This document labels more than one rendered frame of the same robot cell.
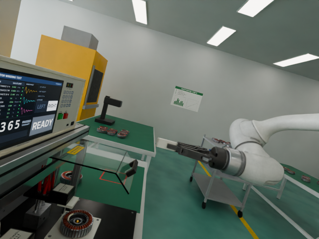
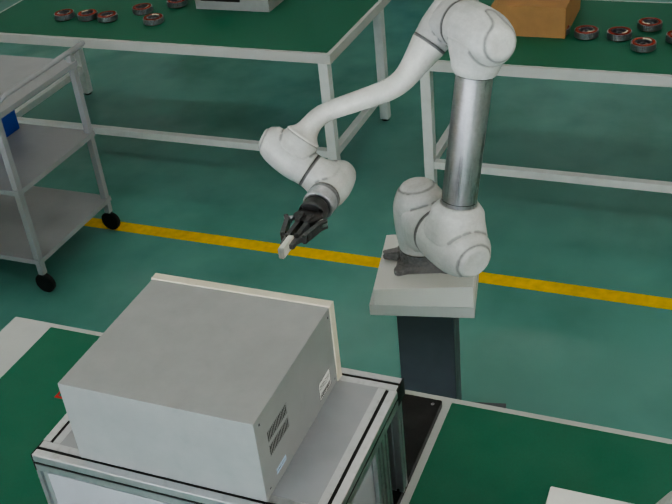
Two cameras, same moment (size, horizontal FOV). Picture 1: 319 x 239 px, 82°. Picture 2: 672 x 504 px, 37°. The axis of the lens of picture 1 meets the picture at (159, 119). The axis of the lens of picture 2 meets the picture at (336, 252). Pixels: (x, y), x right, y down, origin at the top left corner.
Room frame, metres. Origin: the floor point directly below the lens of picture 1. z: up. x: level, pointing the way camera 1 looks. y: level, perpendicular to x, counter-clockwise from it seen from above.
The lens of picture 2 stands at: (-0.55, 1.78, 2.54)
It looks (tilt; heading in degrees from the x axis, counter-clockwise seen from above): 33 degrees down; 299
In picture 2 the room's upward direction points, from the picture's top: 6 degrees counter-clockwise
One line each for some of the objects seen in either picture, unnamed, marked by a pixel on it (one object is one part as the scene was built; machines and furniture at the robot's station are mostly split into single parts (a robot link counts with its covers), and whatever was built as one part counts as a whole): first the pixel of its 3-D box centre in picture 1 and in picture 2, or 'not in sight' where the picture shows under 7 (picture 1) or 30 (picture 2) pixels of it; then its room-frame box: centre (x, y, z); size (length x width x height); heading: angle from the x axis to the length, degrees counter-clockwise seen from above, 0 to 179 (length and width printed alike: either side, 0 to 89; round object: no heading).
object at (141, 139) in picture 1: (115, 149); not in sight; (2.86, 0.55, 0.38); 1.85 x 1.10 x 0.75; 4
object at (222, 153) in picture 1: (210, 156); (310, 215); (0.62, -0.20, 1.18); 0.09 x 0.08 x 0.07; 94
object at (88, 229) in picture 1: (77, 222); not in sight; (0.63, 0.19, 0.80); 0.11 x 0.11 x 0.04
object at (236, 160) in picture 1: (229, 161); (320, 202); (0.63, -0.28, 1.18); 0.09 x 0.06 x 0.09; 4
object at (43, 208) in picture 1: (37, 214); not in sight; (0.62, 0.33, 0.80); 0.08 x 0.05 x 0.06; 4
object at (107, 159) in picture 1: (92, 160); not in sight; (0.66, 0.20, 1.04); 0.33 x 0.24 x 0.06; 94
